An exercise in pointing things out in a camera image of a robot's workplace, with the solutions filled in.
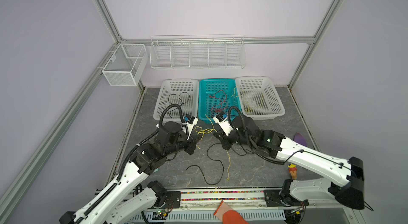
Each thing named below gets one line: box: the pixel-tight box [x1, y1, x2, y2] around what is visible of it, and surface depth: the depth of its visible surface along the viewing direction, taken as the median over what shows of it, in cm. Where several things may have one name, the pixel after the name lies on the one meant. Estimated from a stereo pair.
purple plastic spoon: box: [293, 132, 308, 148], surface depth 96 cm
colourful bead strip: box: [180, 190, 266, 202], surface depth 79 cm
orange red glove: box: [213, 200, 250, 224], surface depth 72 cm
